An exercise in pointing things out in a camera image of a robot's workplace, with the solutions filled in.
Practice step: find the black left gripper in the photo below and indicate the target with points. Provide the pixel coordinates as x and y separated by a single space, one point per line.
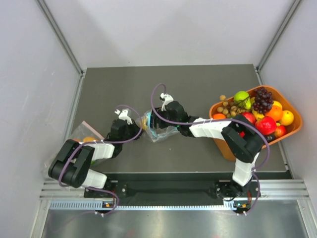
135 128

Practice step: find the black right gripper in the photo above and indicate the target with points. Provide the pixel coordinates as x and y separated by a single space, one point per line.
155 120

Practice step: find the fake yellow lemon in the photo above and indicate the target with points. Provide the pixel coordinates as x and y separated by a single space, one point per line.
287 118
144 123

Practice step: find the clear zip bag blue seal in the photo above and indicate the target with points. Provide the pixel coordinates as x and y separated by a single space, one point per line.
157 135

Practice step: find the fake green pear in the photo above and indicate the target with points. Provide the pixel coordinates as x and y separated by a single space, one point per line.
241 98

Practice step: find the fake dark grapes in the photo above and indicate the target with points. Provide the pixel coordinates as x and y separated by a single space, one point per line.
263 100

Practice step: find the fake red apple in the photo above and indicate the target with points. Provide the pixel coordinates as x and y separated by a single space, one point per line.
266 125
250 117

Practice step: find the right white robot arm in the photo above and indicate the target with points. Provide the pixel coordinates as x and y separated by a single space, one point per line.
238 134

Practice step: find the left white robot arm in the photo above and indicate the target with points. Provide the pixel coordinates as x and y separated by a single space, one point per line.
71 166

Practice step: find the fake yellow fruit pink bag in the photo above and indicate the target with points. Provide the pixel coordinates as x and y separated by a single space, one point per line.
89 139

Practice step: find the clear zip bag pink seal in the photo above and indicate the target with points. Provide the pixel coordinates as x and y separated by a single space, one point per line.
82 131

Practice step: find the fake orange left in bin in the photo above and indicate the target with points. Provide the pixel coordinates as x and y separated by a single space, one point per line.
219 116

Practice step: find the fake brown longan bunch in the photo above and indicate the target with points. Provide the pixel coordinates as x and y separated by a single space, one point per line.
230 108

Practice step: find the fake red apple top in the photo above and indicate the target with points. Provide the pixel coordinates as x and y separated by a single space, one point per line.
250 117

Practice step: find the fake dark plum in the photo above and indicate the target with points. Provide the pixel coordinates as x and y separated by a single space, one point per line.
270 138

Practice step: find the fake large orange in bin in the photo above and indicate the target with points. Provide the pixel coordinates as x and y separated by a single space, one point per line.
275 113

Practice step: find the fake small red peach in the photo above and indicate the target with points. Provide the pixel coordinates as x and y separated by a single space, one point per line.
280 131

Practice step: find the fake yellow lemon in bin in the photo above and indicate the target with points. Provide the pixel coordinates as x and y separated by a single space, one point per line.
287 118

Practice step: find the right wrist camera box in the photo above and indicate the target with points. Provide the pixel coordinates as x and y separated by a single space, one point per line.
166 99

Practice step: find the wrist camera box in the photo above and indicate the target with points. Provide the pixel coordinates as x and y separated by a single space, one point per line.
124 115
166 99

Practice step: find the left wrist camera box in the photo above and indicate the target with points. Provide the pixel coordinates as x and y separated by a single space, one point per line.
124 115

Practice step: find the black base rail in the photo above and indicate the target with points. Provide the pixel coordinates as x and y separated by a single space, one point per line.
177 189

